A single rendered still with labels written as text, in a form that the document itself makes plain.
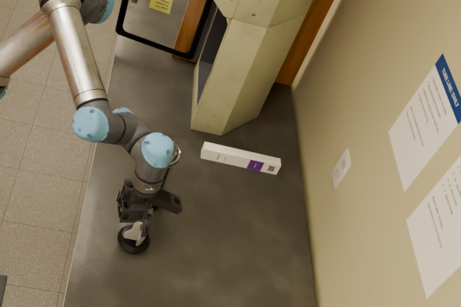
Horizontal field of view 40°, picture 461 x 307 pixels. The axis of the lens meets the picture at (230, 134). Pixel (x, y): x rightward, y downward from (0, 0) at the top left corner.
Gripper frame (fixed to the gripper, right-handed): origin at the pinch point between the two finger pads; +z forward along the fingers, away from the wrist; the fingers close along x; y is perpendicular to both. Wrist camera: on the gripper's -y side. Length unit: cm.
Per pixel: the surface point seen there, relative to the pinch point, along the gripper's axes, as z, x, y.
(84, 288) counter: 6.9, 13.0, 14.9
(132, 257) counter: 6.8, 4.3, 0.9
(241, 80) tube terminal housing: -19, -43, -37
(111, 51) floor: 101, -199, -37
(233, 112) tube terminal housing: -4, -43, -39
